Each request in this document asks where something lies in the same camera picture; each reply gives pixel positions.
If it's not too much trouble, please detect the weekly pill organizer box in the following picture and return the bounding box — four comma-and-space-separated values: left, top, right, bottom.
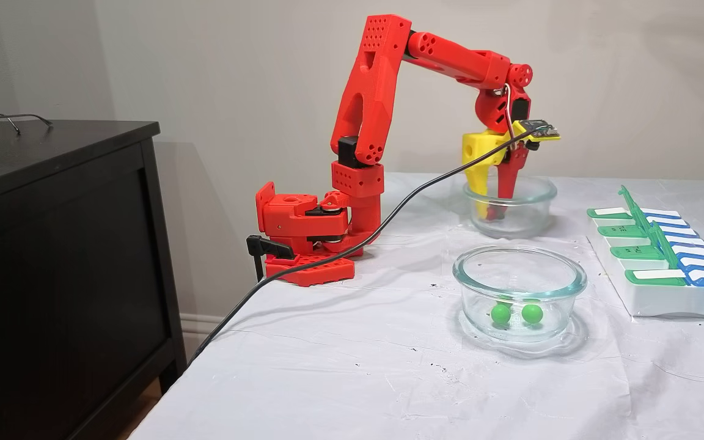
587, 185, 704, 321

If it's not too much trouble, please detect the glass bowl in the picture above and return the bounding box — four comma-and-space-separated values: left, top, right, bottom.
452, 245, 589, 343
463, 175, 558, 239

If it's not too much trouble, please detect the black table clamp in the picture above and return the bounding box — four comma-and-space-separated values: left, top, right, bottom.
246, 235, 295, 283

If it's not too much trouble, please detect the white tablecloth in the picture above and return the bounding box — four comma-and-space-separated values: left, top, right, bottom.
129, 173, 704, 440

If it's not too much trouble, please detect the black wooden cabinet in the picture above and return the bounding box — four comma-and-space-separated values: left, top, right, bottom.
0, 120, 188, 440

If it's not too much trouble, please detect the camera board on yellow mount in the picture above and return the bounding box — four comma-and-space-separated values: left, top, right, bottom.
511, 119, 562, 151

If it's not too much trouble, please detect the white red servo wire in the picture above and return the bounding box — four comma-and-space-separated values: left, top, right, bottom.
504, 84, 516, 136

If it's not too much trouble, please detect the black camera cable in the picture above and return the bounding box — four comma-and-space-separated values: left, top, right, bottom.
186, 125, 553, 369

